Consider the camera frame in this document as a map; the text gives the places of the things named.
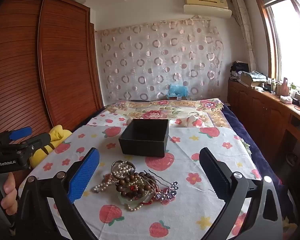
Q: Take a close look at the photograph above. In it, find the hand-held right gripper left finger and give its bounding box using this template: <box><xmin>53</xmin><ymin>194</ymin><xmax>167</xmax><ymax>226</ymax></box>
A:
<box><xmin>15</xmin><ymin>147</ymin><xmax>100</xmax><ymax>240</ymax></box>

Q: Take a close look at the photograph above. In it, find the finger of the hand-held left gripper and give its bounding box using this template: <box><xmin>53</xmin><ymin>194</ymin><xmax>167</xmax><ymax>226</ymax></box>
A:
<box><xmin>17</xmin><ymin>133</ymin><xmax>52</xmax><ymax>155</ymax></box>
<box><xmin>0</xmin><ymin>127</ymin><xmax>32</xmax><ymax>144</ymax></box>

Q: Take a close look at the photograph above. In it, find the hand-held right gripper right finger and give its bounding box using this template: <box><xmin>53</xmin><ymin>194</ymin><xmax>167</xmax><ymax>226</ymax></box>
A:
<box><xmin>199</xmin><ymin>147</ymin><xmax>283</xmax><ymax>240</ymax></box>

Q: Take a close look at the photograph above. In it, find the white pearl necklace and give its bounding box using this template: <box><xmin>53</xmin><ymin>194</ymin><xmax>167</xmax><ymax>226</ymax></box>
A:
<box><xmin>91</xmin><ymin>174</ymin><xmax>145</xmax><ymax>212</ymax></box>

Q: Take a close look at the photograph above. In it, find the silver pearl cluster bangle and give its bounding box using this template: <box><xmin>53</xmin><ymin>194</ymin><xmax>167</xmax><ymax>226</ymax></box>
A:
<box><xmin>111</xmin><ymin>159</ymin><xmax>137</xmax><ymax>179</ymax></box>

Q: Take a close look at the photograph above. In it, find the pale green jade bangle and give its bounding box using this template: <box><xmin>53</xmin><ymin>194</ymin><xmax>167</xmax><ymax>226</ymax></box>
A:
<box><xmin>117</xmin><ymin>190</ymin><xmax>153</xmax><ymax>204</ymax></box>

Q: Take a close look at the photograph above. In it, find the brown wooden bead bracelet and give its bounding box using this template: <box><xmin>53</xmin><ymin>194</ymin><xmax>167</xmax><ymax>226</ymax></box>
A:
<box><xmin>115</xmin><ymin>172</ymin><xmax>153</xmax><ymax>198</ymax></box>

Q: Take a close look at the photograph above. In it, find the purple butterfly hairpin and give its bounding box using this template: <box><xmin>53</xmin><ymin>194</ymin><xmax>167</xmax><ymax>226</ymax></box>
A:
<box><xmin>154</xmin><ymin>181</ymin><xmax>179</xmax><ymax>203</ymax></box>

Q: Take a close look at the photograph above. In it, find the brown hair stick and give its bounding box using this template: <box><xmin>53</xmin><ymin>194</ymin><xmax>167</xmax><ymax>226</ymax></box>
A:
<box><xmin>142</xmin><ymin>169</ymin><xmax>172</xmax><ymax>188</ymax></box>

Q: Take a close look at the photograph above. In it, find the black cardboard box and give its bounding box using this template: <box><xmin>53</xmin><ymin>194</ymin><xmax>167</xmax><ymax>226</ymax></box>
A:
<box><xmin>118</xmin><ymin>118</ymin><xmax>169</xmax><ymax>158</ymax></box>

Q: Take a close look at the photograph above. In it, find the red string bracelet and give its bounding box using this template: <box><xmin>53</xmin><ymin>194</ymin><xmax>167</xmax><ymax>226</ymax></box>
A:
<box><xmin>140</xmin><ymin>192</ymin><xmax>160</xmax><ymax>205</ymax></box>

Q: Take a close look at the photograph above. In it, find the person's left hand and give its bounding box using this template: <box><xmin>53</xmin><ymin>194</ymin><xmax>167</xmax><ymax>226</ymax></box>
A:
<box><xmin>0</xmin><ymin>172</ymin><xmax>17</xmax><ymax>214</ymax></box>

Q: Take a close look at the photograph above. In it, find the yellow plush toy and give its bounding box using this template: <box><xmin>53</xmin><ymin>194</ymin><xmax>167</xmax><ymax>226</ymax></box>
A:
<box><xmin>30</xmin><ymin>125</ymin><xmax>73</xmax><ymax>168</ymax></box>

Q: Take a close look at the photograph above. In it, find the strawberry printed cloth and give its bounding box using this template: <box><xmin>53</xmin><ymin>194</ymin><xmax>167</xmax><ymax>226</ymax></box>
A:
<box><xmin>19</xmin><ymin>124</ymin><xmax>262</xmax><ymax>240</ymax></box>

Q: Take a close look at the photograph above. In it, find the dark blue bedsheet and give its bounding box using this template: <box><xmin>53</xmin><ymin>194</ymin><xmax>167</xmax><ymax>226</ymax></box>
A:
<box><xmin>220</xmin><ymin>102</ymin><xmax>290</xmax><ymax>225</ymax></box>

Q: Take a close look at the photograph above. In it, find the brown wooden wardrobe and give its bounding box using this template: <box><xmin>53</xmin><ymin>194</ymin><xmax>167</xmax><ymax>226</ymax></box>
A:
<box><xmin>0</xmin><ymin>0</ymin><xmax>103</xmax><ymax>140</ymax></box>

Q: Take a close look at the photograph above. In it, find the brown wooden cabinet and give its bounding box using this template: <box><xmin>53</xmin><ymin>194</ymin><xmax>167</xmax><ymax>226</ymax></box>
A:
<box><xmin>227</xmin><ymin>79</ymin><xmax>300</xmax><ymax>205</ymax></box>

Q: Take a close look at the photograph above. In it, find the floral blanket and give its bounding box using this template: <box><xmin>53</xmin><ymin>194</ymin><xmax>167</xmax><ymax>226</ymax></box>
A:
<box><xmin>86</xmin><ymin>98</ymin><xmax>230</xmax><ymax>130</ymax></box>

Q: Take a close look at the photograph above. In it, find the blue plastic bag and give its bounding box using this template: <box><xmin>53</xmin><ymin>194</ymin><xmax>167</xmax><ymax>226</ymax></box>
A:
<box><xmin>167</xmin><ymin>84</ymin><xmax>188</xmax><ymax>98</ymax></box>

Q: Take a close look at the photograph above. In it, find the open cardboard box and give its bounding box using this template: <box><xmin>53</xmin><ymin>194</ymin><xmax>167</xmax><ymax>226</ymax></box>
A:
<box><xmin>240</xmin><ymin>71</ymin><xmax>268</xmax><ymax>88</ymax></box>

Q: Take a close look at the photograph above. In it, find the dark clothes pile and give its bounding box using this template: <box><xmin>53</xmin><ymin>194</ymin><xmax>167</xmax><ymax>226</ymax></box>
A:
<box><xmin>230</xmin><ymin>60</ymin><xmax>250</xmax><ymax>80</ymax></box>

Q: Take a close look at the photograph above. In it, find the pink bottle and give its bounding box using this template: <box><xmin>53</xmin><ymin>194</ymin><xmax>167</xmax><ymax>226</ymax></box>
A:
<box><xmin>280</xmin><ymin>77</ymin><xmax>290</xmax><ymax>97</ymax></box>

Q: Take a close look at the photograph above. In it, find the circle patterned curtain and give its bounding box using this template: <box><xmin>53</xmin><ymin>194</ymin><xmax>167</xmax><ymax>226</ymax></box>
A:
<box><xmin>96</xmin><ymin>17</ymin><xmax>224</xmax><ymax>102</ymax></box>

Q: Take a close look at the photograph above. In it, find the pale patterned window curtain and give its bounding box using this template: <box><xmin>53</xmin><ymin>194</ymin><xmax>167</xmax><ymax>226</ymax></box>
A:
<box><xmin>231</xmin><ymin>0</ymin><xmax>258</xmax><ymax>72</ymax></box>

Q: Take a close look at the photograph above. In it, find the wooden framed window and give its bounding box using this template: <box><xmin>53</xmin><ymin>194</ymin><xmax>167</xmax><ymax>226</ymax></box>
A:
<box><xmin>252</xmin><ymin>0</ymin><xmax>300</xmax><ymax>93</ymax></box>

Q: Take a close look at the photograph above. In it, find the beige air conditioner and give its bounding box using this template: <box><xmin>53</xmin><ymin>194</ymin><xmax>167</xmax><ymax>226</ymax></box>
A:
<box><xmin>184</xmin><ymin>0</ymin><xmax>233</xmax><ymax>18</ymax></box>

